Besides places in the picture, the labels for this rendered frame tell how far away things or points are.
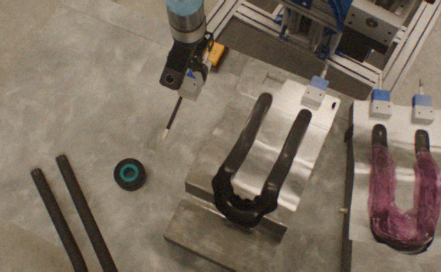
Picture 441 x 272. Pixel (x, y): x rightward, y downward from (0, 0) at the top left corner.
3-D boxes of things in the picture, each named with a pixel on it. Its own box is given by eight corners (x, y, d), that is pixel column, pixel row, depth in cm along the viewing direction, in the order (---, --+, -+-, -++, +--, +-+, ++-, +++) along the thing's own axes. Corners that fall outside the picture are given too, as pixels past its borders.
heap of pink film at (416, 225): (365, 141, 129) (374, 129, 122) (436, 150, 128) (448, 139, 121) (362, 242, 119) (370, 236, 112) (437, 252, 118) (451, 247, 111)
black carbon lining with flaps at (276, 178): (260, 93, 133) (262, 75, 125) (317, 116, 131) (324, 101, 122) (201, 211, 122) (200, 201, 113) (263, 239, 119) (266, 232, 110)
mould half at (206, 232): (247, 78, 143) (249, 53, 130) (334, 114, 138) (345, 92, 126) (165, 239, 126) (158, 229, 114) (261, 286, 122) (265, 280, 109)
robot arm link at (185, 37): (194, 38, 102) (159, 24, 104) (196, 50, 106) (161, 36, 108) (211, 10, 105) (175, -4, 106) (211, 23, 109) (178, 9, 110)
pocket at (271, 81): (267, 77, 137) (268, 70, 134) (285, 84, 136) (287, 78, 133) (260, 91, 136) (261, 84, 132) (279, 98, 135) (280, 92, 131)
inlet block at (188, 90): (200, 55, 135) (199, 44, 130) (216, 62, 134) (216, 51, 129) (178, 95, 130) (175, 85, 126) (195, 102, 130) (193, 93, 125)
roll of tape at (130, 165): (116, 192, 131) (113, 188, 128) (116, 163, 134) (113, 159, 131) (147, 190, 131) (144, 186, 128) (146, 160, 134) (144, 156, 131)
